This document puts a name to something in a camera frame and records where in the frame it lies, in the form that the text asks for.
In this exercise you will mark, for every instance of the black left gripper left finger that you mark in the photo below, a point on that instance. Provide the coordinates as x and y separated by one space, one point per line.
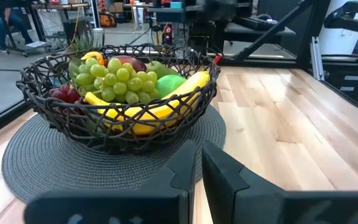
135 205

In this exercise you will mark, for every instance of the bright green apple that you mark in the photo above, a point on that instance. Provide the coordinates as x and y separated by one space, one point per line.
171 84

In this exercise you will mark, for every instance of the yellow banana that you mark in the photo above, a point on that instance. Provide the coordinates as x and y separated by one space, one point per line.
157 113

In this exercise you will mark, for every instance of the green grape bunch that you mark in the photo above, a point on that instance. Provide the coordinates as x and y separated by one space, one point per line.
120 84

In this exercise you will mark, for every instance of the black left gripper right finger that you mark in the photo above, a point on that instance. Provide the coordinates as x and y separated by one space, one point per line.
259 205

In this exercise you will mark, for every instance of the silver metal frame bracket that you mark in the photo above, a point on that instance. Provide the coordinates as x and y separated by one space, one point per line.
317 59

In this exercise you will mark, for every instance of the small red clamp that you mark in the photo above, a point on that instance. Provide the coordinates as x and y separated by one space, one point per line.
217 59

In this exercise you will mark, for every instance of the orange and black bag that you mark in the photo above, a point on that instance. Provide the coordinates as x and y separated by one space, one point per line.
107 20

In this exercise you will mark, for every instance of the red grape bunch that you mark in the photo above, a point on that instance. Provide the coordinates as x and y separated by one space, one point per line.
64 95

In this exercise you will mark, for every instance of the red apple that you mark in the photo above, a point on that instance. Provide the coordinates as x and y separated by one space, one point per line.
132 63

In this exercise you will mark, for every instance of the pineapple top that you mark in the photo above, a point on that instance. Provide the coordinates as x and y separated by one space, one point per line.
85 43

